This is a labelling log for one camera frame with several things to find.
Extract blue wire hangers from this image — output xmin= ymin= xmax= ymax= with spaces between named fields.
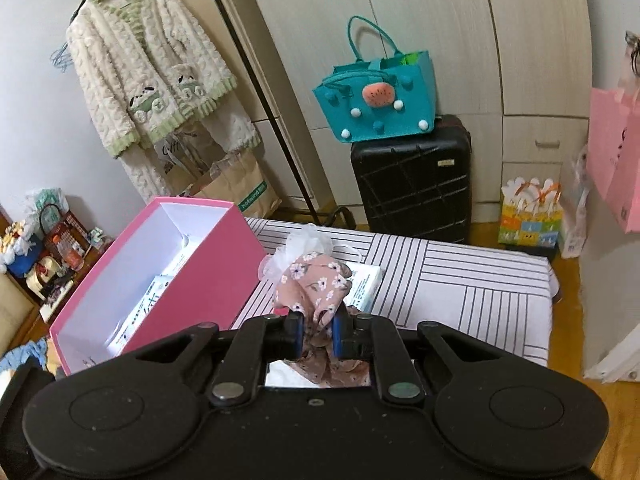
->
xmin=50 ymin=40 xmax=74 ymax=74

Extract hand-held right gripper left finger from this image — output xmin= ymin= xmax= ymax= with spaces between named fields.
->
xmin=134 ymin=311 xmax=304 ymax=407

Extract cluttered wooden side table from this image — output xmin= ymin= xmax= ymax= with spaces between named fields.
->
xmin=0 ymin=205 xmax=117 ymax=323

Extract pink floral scrunchie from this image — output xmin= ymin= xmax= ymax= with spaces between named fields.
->
xmin=272 ymin=254 xmax=373 ymax=390

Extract colourful gift bag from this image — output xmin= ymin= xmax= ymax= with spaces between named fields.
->
xmin=500 ymin=177 xmax=565 ymax=252

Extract white gauze scrunchie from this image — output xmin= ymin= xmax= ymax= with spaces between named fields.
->
xmin=257 ymin=223 xmax=335 ymax=281

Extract black suitcase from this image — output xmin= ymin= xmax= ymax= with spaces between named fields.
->
xmin=350 ymin=114 xmax=473 ymax=246

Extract pink cardboard box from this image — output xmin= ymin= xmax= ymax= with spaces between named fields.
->
xmin=48 ymin=197 xmax=268 ymax=377

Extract white green plastic bag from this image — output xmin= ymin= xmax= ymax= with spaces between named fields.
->
xmin=25 ymin=187 xmax=71 ymax=226

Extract black clothes rack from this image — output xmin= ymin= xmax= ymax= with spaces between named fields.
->
xmin=80 ymin=0 xmax=353 ymax=231

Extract white tissue packet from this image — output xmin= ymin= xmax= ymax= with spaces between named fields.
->
xmin=342 ymin=261 xmax=383 ymax=313

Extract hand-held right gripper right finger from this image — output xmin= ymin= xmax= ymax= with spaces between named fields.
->
xmin=333 ymin=310 xmax=501 ymax=406

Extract brown paper bag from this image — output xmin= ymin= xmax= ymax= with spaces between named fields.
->
xmin=192 ymin=152 xmax=283 ymax=214

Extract blue ruffled cloth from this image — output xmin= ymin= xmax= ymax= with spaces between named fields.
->
xmin=0 ymin=337 xmax=51 ymax=374

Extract pink paper bag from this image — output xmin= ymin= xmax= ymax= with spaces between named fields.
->
xmin=587 ymin=30 xmax=640 ymax=234

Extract cream fleece pajama pants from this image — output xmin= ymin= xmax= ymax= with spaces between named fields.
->
xmin=120 ymin=105 xmax=264 ymax=206

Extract cream green fleece pajama top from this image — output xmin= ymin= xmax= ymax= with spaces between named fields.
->
xmin=65 ymin=0 xmax=238 ymax=157

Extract beige wardrobe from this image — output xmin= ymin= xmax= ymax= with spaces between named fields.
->
xmin=205 ymin=0 xmax=593 ymax=221

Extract teal felt handbag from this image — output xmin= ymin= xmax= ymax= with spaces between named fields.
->
xmin=313 ymin=15 xmax=437 ymax=147

